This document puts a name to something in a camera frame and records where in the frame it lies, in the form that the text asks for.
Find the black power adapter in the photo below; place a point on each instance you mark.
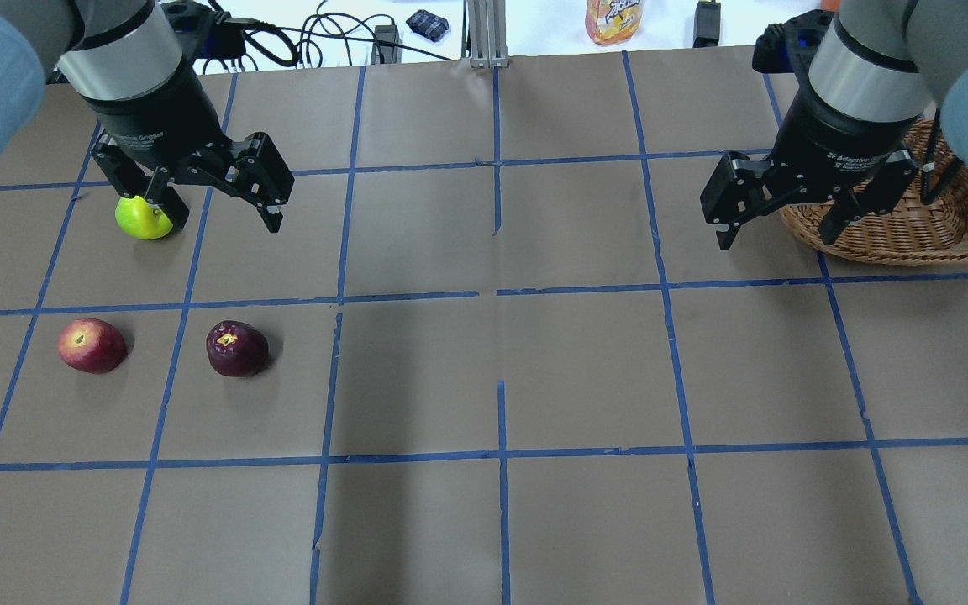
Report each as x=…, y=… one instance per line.
x=707, y=24

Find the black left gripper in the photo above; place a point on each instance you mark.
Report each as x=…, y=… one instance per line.
x=154, y=118

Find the orange snack bag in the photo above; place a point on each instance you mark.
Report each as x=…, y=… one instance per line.
x=612, y=22

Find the dark blue checkered pouch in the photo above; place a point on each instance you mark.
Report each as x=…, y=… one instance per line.
x=428, y=25

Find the red yellow apple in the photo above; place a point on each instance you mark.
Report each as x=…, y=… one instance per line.
x=92, y=346

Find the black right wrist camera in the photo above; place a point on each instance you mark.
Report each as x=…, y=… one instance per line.
x=790, y=46

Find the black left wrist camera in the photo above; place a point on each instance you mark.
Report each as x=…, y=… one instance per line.
x=203, y=32

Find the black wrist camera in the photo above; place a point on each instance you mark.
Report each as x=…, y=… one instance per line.
x=790, y=46
x=203, y=32

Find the aluminium frame post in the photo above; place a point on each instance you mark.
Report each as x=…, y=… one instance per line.
x=486, y=34

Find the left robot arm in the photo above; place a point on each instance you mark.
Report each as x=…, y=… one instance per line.
x=107, y=50

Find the woven wicker basket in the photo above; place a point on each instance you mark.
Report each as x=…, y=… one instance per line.
x=928, y=226

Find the dark red apple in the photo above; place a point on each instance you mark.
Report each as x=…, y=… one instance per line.
x=236, y=348

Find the green apple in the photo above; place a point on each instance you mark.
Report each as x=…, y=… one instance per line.
x=141, y=220

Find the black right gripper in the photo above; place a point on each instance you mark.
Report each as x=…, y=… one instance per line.
x=839, y=134

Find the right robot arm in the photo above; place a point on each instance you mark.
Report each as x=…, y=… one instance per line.
x=864, y=73

